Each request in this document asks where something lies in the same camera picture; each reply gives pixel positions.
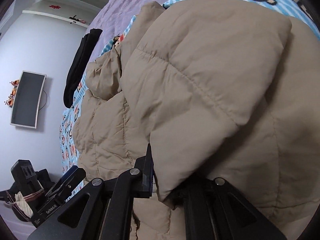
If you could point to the white wall shelf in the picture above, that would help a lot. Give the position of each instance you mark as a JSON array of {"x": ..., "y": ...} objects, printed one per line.
[{"x": 79, "y": 12}]

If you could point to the gloved left hand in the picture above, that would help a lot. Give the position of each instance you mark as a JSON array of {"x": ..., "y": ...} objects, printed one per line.
[{"x": 21, "y": 207}]

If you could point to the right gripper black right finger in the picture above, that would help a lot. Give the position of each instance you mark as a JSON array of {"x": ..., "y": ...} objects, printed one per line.
[{"x": 215, "y": 209}]

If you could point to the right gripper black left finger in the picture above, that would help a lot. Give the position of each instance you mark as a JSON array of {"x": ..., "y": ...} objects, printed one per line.
[{"x": 103, "y": 208}]

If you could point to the black folded garment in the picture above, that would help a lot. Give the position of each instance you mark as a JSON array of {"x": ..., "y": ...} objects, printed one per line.
[{"x": 79, "y": 64}]

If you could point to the red orange wall decoration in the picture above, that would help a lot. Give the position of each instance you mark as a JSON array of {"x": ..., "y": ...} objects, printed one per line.
[{"x": 10, "y": 101}]

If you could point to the wall mounted monitor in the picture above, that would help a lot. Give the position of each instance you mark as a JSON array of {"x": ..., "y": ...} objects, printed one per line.
[{"x": 27, "y": 99}]

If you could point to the tan puffer jacket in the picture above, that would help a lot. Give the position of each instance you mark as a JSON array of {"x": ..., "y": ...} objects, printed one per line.
[{"x": 200, "y": 119}]

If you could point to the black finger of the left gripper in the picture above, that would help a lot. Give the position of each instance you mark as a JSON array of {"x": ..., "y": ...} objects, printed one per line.
[{"x": 64, "y": 187}]

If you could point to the purple bed cover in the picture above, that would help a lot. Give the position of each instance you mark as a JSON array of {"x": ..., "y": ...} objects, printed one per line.
[{"x": 113, "y": 19}]

